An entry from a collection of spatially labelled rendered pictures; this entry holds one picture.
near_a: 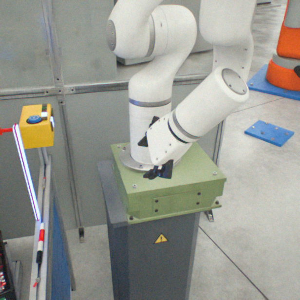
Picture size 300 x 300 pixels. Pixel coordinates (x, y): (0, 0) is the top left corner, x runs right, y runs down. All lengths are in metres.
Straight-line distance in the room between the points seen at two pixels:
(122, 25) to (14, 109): 0.98
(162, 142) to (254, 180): 1.99
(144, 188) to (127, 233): 0.18
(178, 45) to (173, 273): 0.76
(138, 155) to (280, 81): 3.47
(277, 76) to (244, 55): 3.62
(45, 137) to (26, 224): 1.03
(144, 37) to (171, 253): 0.67
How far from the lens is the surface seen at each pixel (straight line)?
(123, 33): 0.79
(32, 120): 1.15
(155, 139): 0.76
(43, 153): 1.28
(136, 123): 0.90
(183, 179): 0.90
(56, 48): 1.54
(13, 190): 1.94
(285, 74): 4.25
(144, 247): 1.06
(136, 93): 0.87
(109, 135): 1.74
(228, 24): 0.57
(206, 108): 0.63
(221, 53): 0.70
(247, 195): 2.53
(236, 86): 0.63
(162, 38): 0.83
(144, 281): 1.20
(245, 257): 2.12
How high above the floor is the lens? 1.60
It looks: 34 degrees down
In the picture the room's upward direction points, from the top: straight up
